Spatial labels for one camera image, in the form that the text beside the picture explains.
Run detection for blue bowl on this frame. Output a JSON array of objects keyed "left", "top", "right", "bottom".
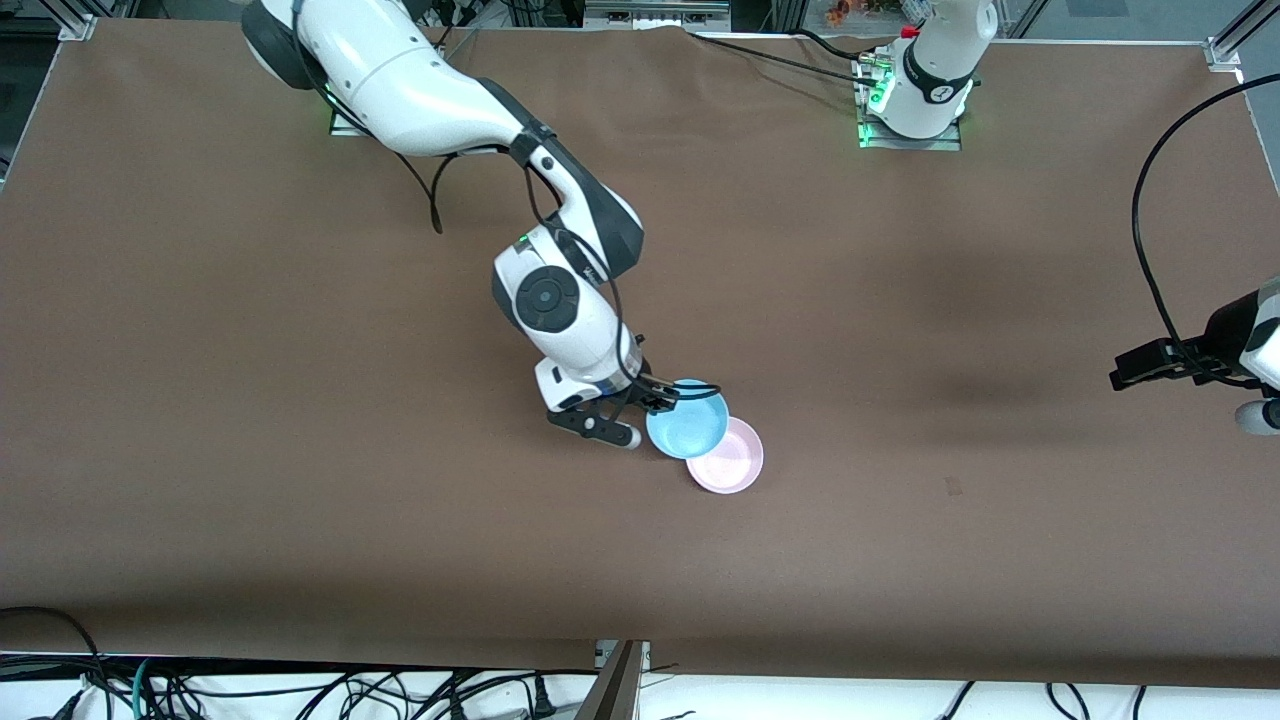
[{"left": 646, "top": 380, "right": 730, "bottom": 461}]

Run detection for pink bowl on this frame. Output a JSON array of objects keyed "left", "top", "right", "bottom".
[{"left": 686, "top": 417, "right": 765, "bottom": 492}]

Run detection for brown table cover sheet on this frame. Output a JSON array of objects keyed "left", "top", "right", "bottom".
[{"left": 0, "top": 18, "right": 1280, "bottom": 691}]

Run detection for grey aluminium profile beam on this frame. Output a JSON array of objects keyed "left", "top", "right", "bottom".
[{"left": 575, "top": 640, "right": 651, "bottom": 720}]

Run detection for grey equipment box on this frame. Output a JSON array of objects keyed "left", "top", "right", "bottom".
[{"left": 585, "top": 0, "right": 731, "bottom": 31}]

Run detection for orange colourful object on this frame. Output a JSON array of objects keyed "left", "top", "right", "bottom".
[{"left": 825, "top": 0, "right": 901, "bottom": 26}]

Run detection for aluminium frame extrusion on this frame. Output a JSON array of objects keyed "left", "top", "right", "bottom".
[
  {"left": 1205, "top": 0, "right": 1280, "bottom": 71},
  {"left": 40, "top": 0, "right": 101, "bottom": 43}
]

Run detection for long black base cable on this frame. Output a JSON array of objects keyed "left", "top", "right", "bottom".
[{"left": 688, "top": 30, "right": 881, "bottom": 81}]

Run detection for short black base cable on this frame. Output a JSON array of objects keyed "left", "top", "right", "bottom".
[{"left": 795, "top": 28, "right": 886, "bottom": 63}]

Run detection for black looped floor cable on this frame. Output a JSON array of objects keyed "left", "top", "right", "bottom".
[{"left": 0, "top": 607, "right": 113, "bottom": 720}]

